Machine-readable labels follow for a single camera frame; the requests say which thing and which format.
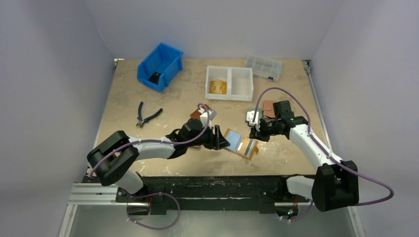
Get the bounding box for blue handled pliers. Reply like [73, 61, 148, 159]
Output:
[135, 101, 164, 128]

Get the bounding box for clear plastic organizer box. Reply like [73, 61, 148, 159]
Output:
[245, 54, 283, 81]

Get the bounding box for orange card holder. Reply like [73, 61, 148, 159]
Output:
[224, 129, 259, 160]

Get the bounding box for brown leather card holder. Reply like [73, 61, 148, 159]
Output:
[190, 104, 211, 120]

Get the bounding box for salmon card holder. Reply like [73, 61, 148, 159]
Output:
[262, 100, 275, 119]

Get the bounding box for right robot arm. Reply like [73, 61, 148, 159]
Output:
[246, 101, 359, 212]

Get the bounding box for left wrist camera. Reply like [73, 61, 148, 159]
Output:
[198, 107, 217, 126]

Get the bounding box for gold card with stripe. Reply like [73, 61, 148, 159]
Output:
[237, 137, 257, 158]

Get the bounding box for blue plastic bin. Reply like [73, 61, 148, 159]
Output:
[137, 43, 183, 92]

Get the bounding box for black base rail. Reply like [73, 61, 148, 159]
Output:
[116, 175, 308, 215]

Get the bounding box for green card holder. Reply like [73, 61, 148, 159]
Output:
[247, 108, 263, 116]

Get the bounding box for white two-compartment tray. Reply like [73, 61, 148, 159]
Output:
[205, 66, 254, 102]

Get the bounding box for purple cable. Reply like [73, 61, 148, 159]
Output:
[253, 87, 394, 223]
[89, 103, 211, 231]

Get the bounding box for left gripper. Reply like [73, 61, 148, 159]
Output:
[186, 123, 229, 150]

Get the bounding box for black card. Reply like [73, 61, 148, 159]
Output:
[148, 72, 161, 85]

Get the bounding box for gold VIP card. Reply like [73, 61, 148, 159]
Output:
[219, 80, 227, 94]

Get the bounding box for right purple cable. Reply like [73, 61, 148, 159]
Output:
[253, 87, 394, 223]

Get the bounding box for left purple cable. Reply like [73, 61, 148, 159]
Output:
[89, 103, 211, 231]

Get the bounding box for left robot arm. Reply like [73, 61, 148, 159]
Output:
[87, 118, 230, 202]

